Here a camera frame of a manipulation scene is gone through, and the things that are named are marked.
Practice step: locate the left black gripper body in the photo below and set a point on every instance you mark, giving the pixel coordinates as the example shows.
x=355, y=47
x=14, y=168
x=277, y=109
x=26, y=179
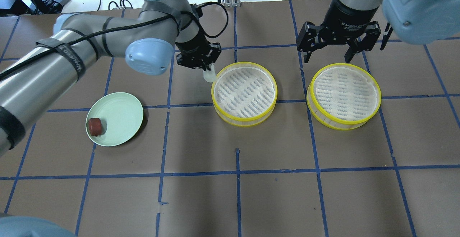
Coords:
x=192, y=45

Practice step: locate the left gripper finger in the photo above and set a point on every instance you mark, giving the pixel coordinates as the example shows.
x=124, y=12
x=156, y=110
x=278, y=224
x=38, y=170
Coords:
x=210, y=68

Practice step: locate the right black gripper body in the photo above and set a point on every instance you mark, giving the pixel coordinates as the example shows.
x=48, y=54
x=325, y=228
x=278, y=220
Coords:
x=345, y=18

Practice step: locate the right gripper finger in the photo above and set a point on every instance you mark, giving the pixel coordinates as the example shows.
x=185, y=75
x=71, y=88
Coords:
x=306, y=57
x=349, y=54

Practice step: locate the white steamed bun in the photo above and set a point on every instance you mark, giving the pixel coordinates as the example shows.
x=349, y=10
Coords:
x=209, y=77

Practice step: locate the yellow steamer basket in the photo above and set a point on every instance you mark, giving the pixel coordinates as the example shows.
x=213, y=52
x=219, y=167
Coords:
x=244, y=94
x=343, y=96

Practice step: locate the red-brown bun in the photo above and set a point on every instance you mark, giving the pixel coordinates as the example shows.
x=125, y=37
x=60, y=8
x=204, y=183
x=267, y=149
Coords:
x=95, y=126

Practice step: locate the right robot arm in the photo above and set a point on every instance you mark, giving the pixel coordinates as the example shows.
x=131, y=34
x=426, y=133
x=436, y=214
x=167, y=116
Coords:
x=413, y=21

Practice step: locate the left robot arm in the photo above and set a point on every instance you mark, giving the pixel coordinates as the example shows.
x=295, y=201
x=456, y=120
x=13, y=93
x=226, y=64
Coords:
x=31, y=85

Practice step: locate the light green plate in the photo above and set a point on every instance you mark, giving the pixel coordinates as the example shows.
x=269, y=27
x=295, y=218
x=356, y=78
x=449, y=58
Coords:
x=121, y=115

